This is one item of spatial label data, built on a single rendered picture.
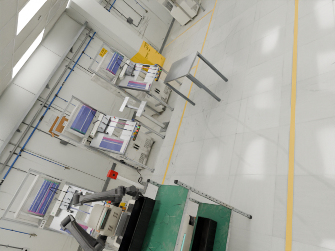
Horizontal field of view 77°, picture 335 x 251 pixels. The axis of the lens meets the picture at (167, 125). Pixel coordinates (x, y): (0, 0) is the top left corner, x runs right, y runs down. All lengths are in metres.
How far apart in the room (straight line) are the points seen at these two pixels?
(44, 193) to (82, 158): 1.92
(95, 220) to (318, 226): 1.93
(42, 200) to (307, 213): 3.55
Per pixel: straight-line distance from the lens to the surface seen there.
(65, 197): 4.04
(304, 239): 2.35
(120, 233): 2.37
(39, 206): 4.04
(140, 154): 4.45
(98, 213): 2.22
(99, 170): 5.83
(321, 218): 2.33
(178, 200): 1.92
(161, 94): 5.08
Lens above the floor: 2.17
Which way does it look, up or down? 28 degrees down
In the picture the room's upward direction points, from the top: 58 degrees counter-clockwise
